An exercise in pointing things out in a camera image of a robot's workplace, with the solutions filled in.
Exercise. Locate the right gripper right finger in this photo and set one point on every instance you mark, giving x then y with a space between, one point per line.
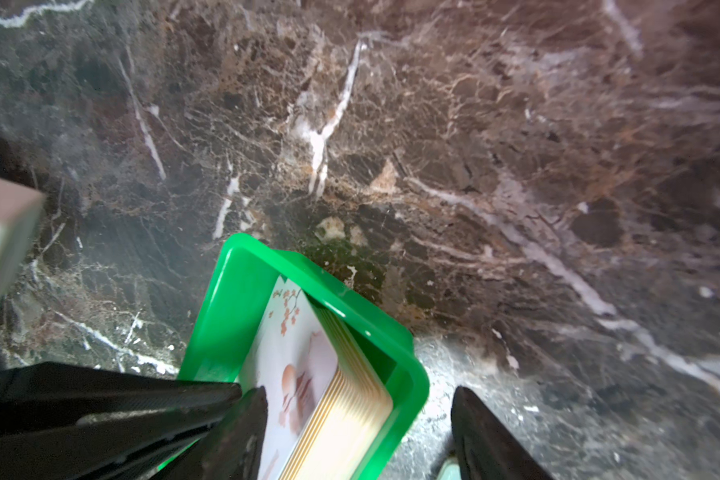
484 447

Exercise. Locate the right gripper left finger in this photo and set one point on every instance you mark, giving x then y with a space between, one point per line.
231 450

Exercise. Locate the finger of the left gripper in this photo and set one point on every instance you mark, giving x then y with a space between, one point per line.
116 449
50 395

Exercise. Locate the green plastic card tray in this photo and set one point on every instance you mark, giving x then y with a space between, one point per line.
235 302

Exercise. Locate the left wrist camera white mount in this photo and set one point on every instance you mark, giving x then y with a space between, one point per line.
20 210

